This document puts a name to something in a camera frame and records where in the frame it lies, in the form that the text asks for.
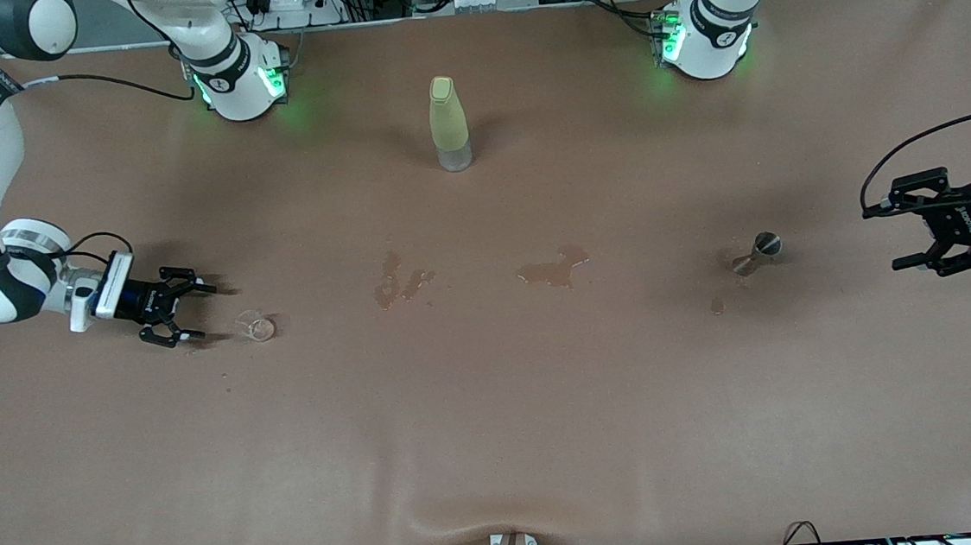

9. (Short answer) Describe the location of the clear glass cup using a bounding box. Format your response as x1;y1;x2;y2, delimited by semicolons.
234;309;277;345

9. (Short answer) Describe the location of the white power strip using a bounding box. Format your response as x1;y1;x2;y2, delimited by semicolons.
243;0;346;32

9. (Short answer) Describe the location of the brown table mat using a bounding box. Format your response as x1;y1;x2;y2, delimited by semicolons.
0;0;971;545

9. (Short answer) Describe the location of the metal jigger measuring cup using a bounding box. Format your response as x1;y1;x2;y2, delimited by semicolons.
729;230;785;278

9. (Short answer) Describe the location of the black cable loop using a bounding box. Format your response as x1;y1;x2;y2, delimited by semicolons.
781;519;824;545

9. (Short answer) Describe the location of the yellow-green bottle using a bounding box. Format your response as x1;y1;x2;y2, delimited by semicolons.
425;73;475;174

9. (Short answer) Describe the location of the brown liquid spill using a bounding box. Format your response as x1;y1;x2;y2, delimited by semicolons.
370;249;440;312
514;243;594;295

